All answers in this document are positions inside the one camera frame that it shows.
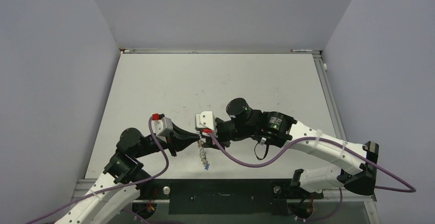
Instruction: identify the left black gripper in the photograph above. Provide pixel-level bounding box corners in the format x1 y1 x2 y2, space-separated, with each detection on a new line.
134 121 200 157

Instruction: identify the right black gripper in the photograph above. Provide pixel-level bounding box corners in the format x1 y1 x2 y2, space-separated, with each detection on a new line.
202 118 254 148

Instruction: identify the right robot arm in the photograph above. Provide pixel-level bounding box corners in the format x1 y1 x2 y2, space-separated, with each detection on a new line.
195 97 379 197

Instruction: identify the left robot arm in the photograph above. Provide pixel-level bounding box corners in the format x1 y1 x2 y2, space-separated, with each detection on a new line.
57 120 200 223

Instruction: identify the red white marker pen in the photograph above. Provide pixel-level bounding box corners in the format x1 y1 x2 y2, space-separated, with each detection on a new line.
291 49 313 53

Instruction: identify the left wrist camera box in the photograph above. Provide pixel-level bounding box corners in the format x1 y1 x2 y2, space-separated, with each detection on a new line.
151 113 174 137

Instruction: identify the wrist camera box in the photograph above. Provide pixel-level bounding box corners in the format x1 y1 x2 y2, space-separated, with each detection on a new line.
151 113 174 137
195 111 217 137

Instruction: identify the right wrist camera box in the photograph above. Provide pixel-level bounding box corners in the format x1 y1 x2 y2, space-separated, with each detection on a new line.
195 111 217 137

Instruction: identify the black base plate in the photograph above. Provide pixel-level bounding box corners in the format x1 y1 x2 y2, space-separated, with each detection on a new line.
132 179 324 215

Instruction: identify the aluminium frame rail back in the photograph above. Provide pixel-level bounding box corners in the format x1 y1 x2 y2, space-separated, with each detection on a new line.
120 49 321 54

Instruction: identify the aluminium frame rail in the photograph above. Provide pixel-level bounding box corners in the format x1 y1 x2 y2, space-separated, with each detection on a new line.
312 54 347 140
120 49 321 54
69 177 377 203

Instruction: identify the aluminium frame rail front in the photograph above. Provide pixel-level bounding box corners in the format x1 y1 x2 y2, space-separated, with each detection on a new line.
69 177 377 203

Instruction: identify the aluminium frame rail right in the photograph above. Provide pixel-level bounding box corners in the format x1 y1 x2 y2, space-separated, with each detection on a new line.
312 54 347 140

